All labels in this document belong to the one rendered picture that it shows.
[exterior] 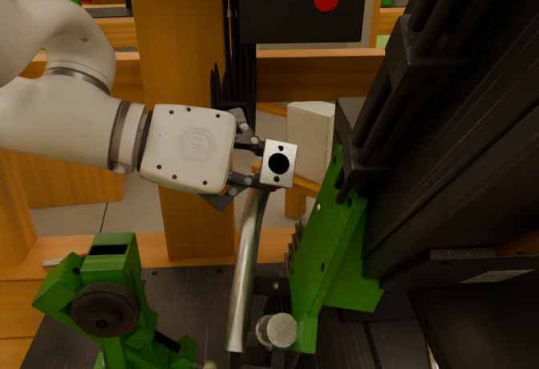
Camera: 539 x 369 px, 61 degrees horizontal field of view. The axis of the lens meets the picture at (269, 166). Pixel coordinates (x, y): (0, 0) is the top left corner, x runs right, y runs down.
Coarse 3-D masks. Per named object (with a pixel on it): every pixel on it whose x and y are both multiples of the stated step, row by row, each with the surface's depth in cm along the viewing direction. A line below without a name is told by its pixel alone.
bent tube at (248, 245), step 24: (264, 144) 56; (288, 144) 56; (264, 168) 54; (288, 168) 55; (264, 192) 63; (240, 240) 66; (240, 264) 64; (240, 288) 63; (240, 312) 62; (240, 336) 61
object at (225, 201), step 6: (204, 198) 54; (210, 198) 54; (216, 198) 54; (222, 198) 54; (228, 198) 55; (210, 204) 55; (216, 204) 54; (222, 204) 54; (228, 204) 54; (222, 210) 54
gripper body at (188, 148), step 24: (168, 120) 53; (192, 120) 53; (216, 120) 54; (144, 144) 52; (168, 144) 52; (192, 144) 53; (216, 144) 53; (144, 168) 51; (168, 168) 52; (192, 168) 52; (216, 168) 53; (192, 192) 56; (216, 192) 53
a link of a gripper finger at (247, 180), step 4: (232, 172) 55; (236, 172) 55; (228, 176) 54; (232, 176) 54; (236, 176) 55; (240, 176) 55; (244, 176) 55; (248, 176) 55; (228, 180) 55; (232, 180) 54; (236, 180) 54; (240, 180) 55; (244, 180) 55; (248, 180) 55; (252, 180) 55; (228, 184) 57; (232, 184) 56; (244, 184) 55; (248, 184) 55
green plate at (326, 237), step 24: (336, 168) 53; (336, 192) 51; (312, 216) 58; (336, 216) 50; (360, 216) 46; (312, 240) 56; (336, 240) 48; (360, 240) 49; (312, 264) 54; (336, 264) 49; (360, 264) 51; (312, 288) 53; (336, 288) 52; (360, 288) 52; (312, 312) 52
